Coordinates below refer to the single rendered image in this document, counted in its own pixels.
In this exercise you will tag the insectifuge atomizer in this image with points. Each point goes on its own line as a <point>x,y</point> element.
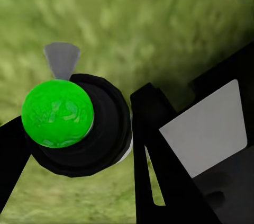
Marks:
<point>77,124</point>

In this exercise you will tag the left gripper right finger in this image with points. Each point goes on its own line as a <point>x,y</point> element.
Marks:
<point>185,204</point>

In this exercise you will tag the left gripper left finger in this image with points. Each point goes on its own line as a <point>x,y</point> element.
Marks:
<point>14,154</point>

